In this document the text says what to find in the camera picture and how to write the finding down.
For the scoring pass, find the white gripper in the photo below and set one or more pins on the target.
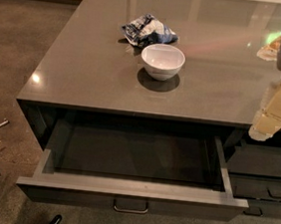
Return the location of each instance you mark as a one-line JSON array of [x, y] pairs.
[[268, 121]]

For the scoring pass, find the white ceramic bowl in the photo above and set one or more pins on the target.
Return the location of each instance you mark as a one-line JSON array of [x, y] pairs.
[[162, 62]]

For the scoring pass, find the crumpled blue white bag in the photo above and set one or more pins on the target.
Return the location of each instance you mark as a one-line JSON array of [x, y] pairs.
[[147, 30]]

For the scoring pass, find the grey right top drawer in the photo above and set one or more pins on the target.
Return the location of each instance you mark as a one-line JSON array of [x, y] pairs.
[[249, 158]]

